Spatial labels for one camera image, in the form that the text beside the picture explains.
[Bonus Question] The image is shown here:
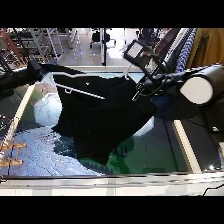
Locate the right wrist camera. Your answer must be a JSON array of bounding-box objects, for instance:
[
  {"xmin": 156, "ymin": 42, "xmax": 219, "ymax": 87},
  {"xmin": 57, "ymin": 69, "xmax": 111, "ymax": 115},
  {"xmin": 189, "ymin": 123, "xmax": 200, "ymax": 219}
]
[{"xmin": 122, "ymin": 38, "xmax": 155, "ymax": 70}]

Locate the black cable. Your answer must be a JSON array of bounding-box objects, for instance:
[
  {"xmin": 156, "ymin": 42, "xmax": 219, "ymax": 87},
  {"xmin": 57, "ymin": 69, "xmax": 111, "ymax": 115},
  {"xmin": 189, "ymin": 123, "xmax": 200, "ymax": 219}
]
[{"xmin": 202, "ymin": 182, "xmax": 224, "ymax": 196}]

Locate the white clothes hanger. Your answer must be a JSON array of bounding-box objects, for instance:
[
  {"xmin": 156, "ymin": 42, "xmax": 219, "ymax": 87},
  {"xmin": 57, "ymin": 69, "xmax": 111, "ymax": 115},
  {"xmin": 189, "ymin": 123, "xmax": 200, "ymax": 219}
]
[{"xmin": 54, "ymin": 82, "xmax": 107, "ymax": 101}]

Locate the black long-sleeved shirt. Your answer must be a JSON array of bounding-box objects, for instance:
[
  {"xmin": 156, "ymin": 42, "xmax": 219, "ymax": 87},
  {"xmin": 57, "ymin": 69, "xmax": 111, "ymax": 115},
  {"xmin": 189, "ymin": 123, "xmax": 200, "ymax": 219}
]
[{"xmin": 42, "ymin": 62, "xmax": 158, "ymax": 167}]

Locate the blue white patterned garment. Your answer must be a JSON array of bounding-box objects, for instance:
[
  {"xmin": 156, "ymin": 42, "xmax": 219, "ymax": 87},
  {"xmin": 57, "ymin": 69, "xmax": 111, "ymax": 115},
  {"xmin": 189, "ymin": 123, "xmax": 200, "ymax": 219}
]
[{"xmin": 174, "ymin": 28, "xmax": 198, "ymax": 73}]

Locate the dark hanging garment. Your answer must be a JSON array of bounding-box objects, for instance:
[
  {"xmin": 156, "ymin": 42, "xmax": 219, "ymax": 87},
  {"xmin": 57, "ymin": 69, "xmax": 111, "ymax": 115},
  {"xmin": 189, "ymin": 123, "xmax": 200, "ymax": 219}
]
[{"xmin": 155, "ymin": 28, "xmax": 183, "ymax": 73}]

